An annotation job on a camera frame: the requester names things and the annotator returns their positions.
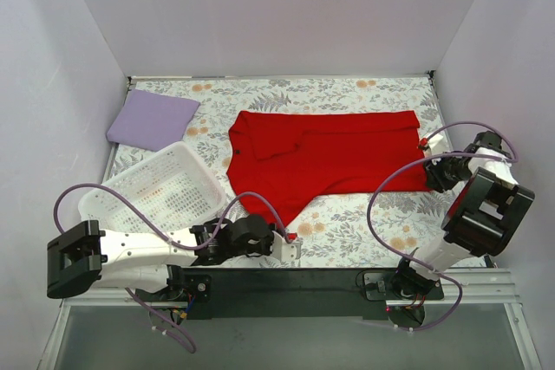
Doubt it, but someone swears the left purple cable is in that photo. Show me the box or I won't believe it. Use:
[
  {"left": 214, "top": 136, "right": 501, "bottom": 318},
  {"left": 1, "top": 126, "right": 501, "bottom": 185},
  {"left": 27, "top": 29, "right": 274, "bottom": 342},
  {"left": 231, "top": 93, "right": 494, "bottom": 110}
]
[{"left": 52, "top": 183, "right": 300, "bottom": 354}]

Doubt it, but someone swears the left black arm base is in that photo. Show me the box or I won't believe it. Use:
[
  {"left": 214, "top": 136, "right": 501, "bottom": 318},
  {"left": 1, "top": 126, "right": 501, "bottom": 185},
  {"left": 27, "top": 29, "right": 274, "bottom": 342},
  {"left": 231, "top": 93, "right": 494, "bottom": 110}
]
[{"left": 134, "top": 275, "right": 212, "bottom": 324}]

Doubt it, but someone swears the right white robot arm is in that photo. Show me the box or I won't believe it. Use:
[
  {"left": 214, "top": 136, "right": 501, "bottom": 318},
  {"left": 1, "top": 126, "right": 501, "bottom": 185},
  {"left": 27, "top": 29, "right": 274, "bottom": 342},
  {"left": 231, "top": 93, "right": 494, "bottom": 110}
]
[{"left": 391, "top": 131, "right": 535, "bottom": 299}]

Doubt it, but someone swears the folded lavender t shirt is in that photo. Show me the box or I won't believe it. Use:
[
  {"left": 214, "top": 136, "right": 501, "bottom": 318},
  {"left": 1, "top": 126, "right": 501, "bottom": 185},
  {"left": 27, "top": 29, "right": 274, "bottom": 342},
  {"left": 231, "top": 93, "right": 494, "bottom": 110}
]
[{"left": 106, "top": 89, "right": 200, "bottom": 152}]

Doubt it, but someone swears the floral patterned table cloth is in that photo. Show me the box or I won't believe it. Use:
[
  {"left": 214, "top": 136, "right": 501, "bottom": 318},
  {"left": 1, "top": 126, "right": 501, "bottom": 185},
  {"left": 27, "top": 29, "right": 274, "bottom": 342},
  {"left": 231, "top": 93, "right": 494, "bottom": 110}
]
[{"left": 130, "top": 76, "right": 455, "bottom": 268}]

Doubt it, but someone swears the white plastic basket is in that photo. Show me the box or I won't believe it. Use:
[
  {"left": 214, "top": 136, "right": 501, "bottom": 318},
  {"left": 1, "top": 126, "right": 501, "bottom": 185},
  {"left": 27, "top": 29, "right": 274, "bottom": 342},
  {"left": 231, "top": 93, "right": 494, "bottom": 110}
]
[{"left": 78, "top": 142, "right": 226, "bottom": 233}]

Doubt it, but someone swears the aluminium frame rail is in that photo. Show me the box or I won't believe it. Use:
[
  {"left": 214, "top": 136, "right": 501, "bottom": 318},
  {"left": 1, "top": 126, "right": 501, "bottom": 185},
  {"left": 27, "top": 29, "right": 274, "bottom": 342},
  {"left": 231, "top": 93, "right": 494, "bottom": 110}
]
[{"left": 39, "top": 268, "right": 541, "bottom": 369}]

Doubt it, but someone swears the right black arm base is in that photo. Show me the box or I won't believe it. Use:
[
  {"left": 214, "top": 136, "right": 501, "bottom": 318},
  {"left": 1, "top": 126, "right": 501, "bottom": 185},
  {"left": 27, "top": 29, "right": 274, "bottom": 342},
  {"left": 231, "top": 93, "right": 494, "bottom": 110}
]
[{"left": 355, "top": 257, "right": 444, "bottom": 328}]

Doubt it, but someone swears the red t shirt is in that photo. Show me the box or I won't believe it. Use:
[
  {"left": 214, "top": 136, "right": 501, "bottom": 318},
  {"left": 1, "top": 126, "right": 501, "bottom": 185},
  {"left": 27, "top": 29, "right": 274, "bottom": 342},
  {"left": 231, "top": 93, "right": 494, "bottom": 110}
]
[{"left": 227, "top": 111, "right": 423, "bottom": 224}]

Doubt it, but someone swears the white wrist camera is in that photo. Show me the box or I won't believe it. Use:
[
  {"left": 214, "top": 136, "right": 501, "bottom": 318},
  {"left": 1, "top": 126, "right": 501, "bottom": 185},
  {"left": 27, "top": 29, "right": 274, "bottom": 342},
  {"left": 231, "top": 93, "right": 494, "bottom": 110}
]
[
  {"left": 269, "top": 234, "right": 302, "bottom": 263},
  {"left": 418, "top": 133, "right": 449, "bottom": 156}
]

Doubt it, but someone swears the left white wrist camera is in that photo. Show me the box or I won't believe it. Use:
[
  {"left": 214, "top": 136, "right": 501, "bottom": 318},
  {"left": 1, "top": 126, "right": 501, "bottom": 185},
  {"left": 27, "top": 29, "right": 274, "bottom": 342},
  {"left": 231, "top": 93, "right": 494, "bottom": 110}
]
[{"left": 269, "top": 234, "right": 302, "bottom": 263}]

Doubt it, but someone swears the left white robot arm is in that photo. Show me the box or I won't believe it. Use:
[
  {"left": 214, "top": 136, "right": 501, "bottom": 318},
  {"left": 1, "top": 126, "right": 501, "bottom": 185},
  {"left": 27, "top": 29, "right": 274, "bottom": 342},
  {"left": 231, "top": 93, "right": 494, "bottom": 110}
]
[{"left": 47, "top": 215, "right": 284, "bottom": 301}]

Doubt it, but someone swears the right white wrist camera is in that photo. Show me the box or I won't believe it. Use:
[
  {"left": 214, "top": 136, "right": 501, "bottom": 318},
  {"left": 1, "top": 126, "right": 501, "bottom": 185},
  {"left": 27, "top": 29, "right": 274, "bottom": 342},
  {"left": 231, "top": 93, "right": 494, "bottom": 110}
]
[{"left": 418, "top": 133, "right": 449, "bottom": 156}]

